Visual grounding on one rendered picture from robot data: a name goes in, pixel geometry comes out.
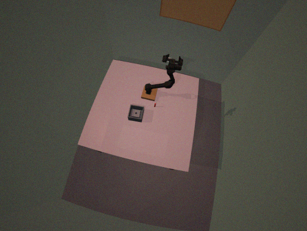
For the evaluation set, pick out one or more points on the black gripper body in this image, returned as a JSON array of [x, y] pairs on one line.
[[172, 61]]

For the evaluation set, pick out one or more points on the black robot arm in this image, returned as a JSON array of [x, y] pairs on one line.
[[168, 84]]

